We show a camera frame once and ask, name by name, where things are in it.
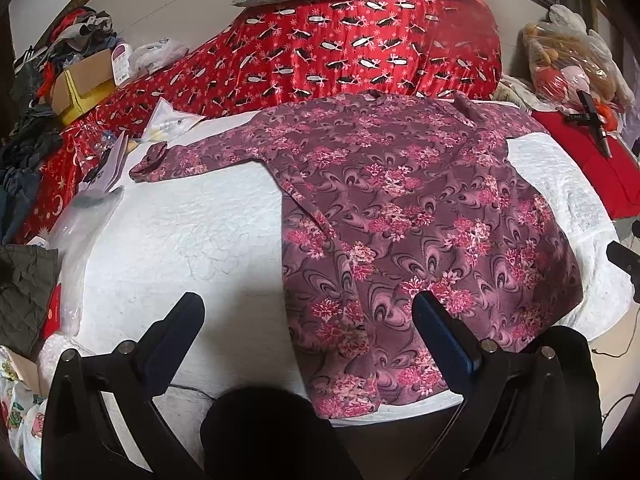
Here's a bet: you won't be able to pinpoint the purple floral shirt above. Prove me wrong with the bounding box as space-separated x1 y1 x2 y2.
130 91 582 419

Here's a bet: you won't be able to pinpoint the pile of clothes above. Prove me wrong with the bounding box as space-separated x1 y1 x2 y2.
1 6 118 244

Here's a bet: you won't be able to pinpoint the red cushion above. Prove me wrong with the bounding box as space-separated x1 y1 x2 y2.
532 112 640 220

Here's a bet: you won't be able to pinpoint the dark grey cloth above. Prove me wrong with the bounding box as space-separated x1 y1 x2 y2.
0 244 60 359

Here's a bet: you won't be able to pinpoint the clear plastic sheet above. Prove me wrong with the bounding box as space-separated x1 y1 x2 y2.
43 186 124 338

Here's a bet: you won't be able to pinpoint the plush toys in plastic bag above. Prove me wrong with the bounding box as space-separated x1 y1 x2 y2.
521 4 636 110

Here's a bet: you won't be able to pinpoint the white quilted mat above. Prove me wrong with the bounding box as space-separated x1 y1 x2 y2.
39 112 632 427

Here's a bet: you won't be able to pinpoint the booklet papers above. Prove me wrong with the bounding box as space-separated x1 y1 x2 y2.
78 134 129 193

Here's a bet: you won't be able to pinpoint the yellow cardboard box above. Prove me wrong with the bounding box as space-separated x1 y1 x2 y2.
50 49 116 126

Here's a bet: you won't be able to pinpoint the white plastic bag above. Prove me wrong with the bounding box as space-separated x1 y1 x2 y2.
129 38 189 78

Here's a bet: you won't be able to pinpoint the red penguin print blanket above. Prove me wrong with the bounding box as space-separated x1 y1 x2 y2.
15 0 502 243

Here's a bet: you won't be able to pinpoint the black tripod handle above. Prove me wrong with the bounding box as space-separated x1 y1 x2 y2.
565 90 612 158

